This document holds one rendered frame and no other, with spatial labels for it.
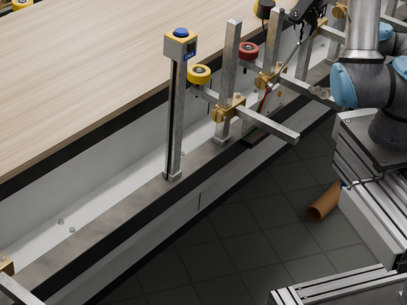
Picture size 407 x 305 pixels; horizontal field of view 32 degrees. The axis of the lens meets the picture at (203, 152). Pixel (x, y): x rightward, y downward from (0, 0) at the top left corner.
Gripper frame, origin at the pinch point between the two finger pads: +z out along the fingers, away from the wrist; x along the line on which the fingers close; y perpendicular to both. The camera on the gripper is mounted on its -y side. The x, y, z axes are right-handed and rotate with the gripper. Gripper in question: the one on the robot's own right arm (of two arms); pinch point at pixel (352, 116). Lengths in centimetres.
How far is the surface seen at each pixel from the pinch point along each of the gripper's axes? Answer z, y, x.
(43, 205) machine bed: 14, -53, -92
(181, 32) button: -41, -32, -56
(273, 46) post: -16.2, -31.5, -5.8
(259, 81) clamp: -2.7, -33.3, -8.5
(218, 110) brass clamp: -2.6, -32.7, -33.0
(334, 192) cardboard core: 75, -18, 46
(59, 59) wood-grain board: -7, -86, -53
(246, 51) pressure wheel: -8.1, -43.6, -3.1
